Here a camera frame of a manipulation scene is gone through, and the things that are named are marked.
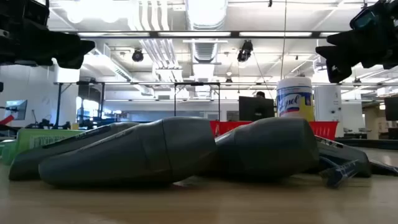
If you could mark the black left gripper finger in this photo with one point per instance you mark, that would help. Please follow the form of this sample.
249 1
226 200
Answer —
74 51

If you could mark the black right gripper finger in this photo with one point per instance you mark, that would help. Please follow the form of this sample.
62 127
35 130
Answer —
339 60
345 39

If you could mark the black printed tube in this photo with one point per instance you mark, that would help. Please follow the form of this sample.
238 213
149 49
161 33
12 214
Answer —
339 152
28 165

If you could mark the green rectangular box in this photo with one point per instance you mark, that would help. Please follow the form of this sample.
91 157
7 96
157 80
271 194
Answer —
37 140
7 152

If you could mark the white round column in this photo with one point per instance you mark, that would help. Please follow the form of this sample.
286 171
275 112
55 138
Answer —
328 109

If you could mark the white yellow Lysol wipes canister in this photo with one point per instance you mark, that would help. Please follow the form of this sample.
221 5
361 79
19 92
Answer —
295 99

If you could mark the black computer monitor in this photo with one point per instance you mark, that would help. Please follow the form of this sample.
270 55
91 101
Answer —
255 109
391 109

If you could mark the red plastic basket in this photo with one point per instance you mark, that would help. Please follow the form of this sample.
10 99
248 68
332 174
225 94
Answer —
325 129
227 127

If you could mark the person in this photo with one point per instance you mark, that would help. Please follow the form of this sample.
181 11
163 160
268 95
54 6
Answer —
260 94

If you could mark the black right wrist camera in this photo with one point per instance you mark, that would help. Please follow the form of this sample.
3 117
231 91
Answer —
363 19

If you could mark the black neighbouring station frame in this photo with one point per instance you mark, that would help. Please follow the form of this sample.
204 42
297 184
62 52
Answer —
59 105

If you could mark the wall screen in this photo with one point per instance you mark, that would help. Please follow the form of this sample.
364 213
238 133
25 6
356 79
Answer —
16 109

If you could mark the black ceiling camera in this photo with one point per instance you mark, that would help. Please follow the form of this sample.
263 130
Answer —
245 51
137 56

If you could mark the black aluminium table frame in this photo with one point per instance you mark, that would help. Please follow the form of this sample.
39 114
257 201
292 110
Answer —
367 143

